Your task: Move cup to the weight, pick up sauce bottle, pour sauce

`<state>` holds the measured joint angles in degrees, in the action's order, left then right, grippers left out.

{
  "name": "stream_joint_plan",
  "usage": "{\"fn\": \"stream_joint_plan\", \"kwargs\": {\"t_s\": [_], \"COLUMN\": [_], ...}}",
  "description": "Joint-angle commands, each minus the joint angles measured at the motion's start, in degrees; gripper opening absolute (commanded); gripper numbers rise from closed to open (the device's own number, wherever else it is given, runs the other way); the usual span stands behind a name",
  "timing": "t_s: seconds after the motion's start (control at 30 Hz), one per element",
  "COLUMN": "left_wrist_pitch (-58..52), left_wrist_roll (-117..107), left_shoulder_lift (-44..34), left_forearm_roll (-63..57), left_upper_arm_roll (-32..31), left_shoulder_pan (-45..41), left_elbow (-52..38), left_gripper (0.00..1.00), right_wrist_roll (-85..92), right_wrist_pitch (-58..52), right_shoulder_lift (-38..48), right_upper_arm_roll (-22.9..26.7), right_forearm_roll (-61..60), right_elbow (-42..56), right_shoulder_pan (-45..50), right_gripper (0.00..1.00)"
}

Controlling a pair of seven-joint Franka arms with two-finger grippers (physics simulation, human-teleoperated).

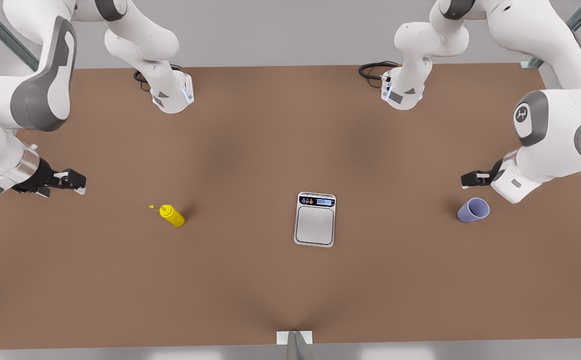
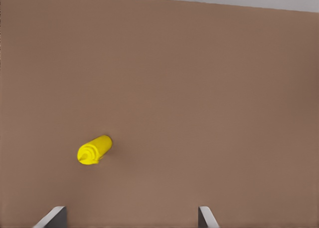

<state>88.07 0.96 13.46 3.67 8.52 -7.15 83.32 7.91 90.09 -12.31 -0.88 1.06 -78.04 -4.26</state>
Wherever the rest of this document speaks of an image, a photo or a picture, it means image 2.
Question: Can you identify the yellow sauce bottle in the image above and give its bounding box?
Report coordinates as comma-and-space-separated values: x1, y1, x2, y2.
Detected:
76, 135, 113, 166

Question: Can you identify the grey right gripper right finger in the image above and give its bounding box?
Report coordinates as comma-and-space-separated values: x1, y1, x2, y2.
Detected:
198, 206, 220, 228

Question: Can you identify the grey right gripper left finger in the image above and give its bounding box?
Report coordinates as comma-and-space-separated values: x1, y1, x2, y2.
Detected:
32, 206, 67, 228

